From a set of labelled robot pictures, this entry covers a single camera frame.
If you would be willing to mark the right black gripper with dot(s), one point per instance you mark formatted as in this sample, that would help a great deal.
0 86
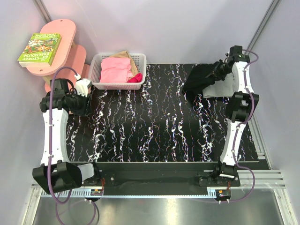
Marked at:
216 73

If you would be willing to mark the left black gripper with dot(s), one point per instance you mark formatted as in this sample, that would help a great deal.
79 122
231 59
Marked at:
83 110

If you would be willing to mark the black daisy print t-shirt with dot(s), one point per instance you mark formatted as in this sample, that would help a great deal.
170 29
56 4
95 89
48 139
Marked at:
197 80

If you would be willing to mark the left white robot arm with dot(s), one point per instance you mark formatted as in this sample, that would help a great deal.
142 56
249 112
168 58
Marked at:
56 173

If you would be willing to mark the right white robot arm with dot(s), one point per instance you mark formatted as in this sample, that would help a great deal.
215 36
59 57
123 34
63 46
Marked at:
238 112

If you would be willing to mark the folded grey t-shirt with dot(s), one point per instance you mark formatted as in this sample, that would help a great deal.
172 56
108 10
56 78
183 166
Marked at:
220 88

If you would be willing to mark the pink tiered wooden shelf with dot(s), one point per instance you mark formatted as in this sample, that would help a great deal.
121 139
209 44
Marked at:
68 61

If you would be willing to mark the pink t-shirt in basket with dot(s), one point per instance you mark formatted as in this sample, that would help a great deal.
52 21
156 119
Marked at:
115 70

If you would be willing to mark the white plastic laundry basket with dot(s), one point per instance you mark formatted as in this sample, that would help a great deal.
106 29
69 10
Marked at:
95 72

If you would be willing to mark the green storey treehouse book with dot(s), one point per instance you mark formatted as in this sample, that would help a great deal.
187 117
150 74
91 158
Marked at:
40 50

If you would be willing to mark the magenta garment in basket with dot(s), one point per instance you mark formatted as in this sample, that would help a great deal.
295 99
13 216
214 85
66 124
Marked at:
136 79

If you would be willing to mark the beige garment in basket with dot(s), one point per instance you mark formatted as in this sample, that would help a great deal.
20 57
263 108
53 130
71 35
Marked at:
125 54

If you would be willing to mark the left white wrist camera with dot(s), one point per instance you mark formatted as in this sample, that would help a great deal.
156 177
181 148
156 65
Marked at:
82 86

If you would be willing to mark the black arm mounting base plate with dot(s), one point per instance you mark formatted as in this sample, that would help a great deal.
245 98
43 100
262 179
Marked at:
162 179

